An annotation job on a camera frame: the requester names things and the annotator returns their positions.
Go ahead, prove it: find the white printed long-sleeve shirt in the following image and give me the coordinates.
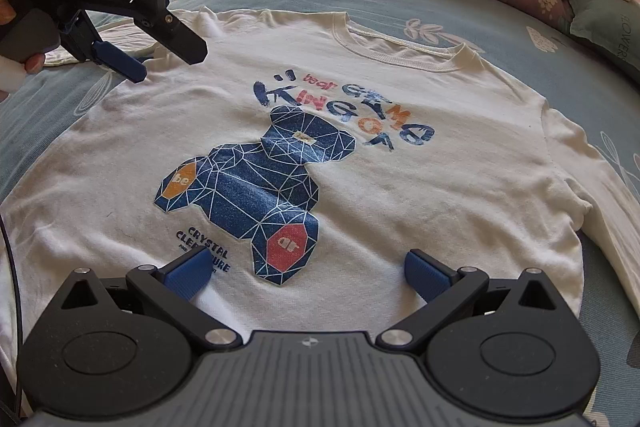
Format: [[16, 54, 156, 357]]
[[0, 4, 640, 427]]

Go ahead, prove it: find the person's left hand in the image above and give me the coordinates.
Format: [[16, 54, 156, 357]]
[[0, 0, 46, 102]]

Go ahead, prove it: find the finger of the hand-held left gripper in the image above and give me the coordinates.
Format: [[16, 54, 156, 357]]
[[127, 2, 208, 64], [62, 12, 147, 84]]

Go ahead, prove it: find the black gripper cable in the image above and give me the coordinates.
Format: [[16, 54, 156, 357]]
[[0, 207, 26, 427]]

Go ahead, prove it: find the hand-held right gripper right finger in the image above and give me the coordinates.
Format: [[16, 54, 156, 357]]
[[376, 249, 573, 349]]

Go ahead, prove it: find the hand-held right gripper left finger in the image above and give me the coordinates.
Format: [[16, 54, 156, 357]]
[[55, 251, 238, 348]]

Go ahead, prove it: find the grey-green pillow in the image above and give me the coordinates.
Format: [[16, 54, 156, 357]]
[[567, 0, 640, 82]]

